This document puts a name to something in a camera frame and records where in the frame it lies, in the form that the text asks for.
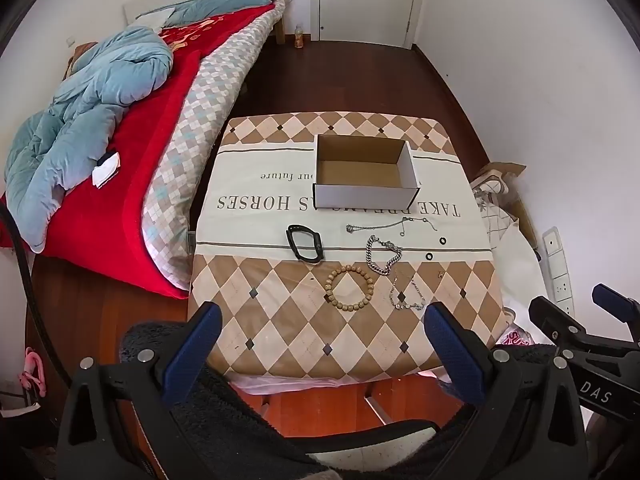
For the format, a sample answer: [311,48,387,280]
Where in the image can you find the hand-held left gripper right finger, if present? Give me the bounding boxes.
[424,302,589,480]

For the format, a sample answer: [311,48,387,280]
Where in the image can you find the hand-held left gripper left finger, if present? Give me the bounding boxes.
[56,301,223,480]

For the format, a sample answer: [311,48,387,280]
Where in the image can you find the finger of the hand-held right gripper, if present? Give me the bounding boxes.
[529,296,640,361]
[591,283,640,343]

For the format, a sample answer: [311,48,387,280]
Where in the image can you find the thin silver bracelet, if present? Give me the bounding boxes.
[389,276,427,311]

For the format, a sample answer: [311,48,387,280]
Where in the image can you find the chunky silver chain bracelet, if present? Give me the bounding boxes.
[366,235,404,276]

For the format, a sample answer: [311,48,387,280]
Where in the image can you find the wooden bead bracelet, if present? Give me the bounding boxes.
[324,266,373,312]

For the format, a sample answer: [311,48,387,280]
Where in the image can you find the black band bracelet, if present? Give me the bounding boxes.
[286,225,325,263]

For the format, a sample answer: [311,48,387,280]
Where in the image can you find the thin silver necklace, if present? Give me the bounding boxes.
[346,216,437,237]

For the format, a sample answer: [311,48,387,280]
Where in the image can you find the cardboard box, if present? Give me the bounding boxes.
[312,134,421,209]

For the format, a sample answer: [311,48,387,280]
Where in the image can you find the red-printed plastic bag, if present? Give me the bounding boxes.
[500,325,537,349]

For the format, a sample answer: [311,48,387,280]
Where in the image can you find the white power strip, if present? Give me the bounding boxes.
[542,227,577,316]

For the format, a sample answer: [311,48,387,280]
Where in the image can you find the white paper bag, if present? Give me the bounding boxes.
[492,220,547,322]

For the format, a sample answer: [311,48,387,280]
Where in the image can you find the dark fuzzy clothing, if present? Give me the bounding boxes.
[120,322,501,480]

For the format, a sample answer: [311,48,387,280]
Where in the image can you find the diamond-patterned printed tablecloth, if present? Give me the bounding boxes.
[187,112,516,378]

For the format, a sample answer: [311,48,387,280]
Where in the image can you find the floral checked tote bag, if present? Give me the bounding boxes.
[470,170,522,252]

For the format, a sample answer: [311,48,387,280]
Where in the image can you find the bed with red blanket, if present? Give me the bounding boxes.
[0,4,278,301]

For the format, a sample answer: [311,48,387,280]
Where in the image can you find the flat cardboard piece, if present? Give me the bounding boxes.
[475,161,540,253]

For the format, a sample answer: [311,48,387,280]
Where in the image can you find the pink slippers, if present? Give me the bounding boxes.
[19,347,47,396]

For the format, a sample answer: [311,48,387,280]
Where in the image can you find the white paper card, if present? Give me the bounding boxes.
[91,151,122,190]

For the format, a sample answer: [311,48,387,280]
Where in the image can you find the checkered bed sheet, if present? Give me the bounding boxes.
[141,0,287,293]

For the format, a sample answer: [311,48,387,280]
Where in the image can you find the light blue quilt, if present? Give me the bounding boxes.
[6,25,176,253]

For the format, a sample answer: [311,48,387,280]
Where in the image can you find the brown wooden nightstand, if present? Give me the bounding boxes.
[64,42,99,81]

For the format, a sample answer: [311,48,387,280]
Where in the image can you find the white pillow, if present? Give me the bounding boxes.
[135,10,175,32]

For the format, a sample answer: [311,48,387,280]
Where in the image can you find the blue blanket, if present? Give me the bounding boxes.
[165,0,277,28]

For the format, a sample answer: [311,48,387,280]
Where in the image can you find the white door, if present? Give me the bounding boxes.
[309,0,432,51]

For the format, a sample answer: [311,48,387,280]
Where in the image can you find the black cable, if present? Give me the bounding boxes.
[0,200,76,386]

